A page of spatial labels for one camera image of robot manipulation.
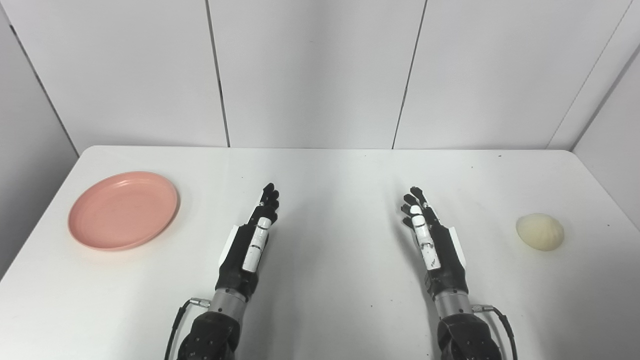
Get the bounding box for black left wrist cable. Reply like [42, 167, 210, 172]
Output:
[164, 297, 212, 360]

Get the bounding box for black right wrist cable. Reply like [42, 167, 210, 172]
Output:
[472, 304, 519, 360]

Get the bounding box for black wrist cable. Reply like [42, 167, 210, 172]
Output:
[472, 304, 519, 360]
[164, 297, 212, 360]

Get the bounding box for pink round plate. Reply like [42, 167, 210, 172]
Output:
[68, 171, 180, 252]

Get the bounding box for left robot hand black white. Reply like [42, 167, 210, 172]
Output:
[215, 183, 280, 302]

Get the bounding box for cream steamed bun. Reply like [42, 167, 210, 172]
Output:
[516, 213, 565, 252]

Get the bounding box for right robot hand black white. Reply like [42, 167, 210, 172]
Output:
[401, 187, 470, 304]

